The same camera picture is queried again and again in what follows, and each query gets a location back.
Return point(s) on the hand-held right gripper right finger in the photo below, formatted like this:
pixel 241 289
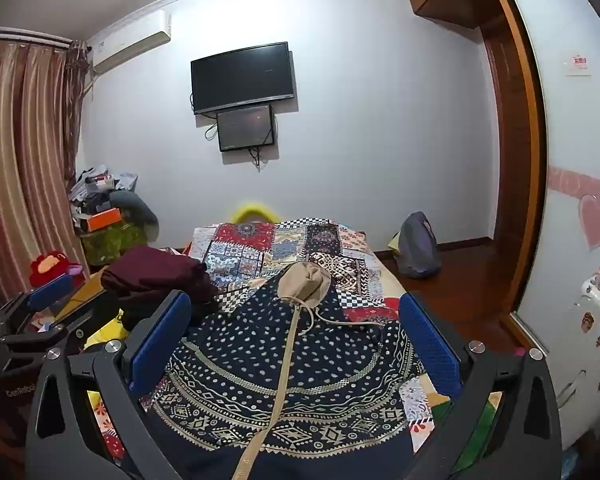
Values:
pixel 430 345

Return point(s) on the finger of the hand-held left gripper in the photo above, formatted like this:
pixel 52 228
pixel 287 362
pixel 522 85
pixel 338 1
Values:
pixel 50 291
pixel 55 337

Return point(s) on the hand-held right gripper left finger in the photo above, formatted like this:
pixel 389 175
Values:
pixel 160 345

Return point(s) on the navy patterned hooded garment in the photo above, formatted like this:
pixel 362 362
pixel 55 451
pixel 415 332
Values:
pixel 300 360

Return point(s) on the red plush toy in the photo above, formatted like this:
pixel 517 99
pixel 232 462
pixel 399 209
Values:
pixel 47 265

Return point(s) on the brown cardboard box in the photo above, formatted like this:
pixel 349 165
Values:
pixel 82 292

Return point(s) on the yellow cloth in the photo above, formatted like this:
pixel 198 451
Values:
pixel 107 332

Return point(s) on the maroon folded garment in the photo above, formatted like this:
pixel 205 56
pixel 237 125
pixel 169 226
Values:
pixel 155 270

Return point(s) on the green patterned cloth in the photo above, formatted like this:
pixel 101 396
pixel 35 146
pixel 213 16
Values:
pixel 110 245

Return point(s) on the orange box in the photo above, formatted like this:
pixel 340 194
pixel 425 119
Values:
pixel 102 219

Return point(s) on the pile of papers and boxes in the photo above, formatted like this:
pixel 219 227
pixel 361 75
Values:
pixel 95 185

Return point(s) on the grey pillow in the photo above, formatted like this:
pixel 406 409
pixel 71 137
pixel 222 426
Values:
pixel 137 207

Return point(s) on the patchwork bed blanket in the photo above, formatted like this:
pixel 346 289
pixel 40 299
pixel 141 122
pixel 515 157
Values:
pixel 260 255

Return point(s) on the striped brown curtain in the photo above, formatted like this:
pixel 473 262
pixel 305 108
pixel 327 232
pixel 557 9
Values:
pixel 15 160

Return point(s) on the white appliance with stickers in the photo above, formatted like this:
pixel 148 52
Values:
pixel 580 350

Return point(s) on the yellow plastic object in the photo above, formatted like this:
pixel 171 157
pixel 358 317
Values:
pixel 252 208

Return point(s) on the wooden door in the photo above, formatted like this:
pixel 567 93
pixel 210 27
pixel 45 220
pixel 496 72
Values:
pixel 500 135

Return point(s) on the white air conditioner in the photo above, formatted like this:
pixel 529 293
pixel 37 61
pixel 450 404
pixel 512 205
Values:
pixel 130 42

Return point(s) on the wooden door frame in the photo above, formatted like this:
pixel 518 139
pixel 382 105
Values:
pixel 530 160

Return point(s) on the pink heart wall sticker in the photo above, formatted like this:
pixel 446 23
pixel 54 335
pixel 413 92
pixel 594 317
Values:
pixel 597 215

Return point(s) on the dark wall-mounted box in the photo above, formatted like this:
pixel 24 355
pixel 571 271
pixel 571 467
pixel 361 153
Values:
pixel 245 127

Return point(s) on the black wall television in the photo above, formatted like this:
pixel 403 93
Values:
pixel 242 77

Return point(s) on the small white wall sticker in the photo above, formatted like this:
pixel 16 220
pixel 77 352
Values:
pixel 578 65

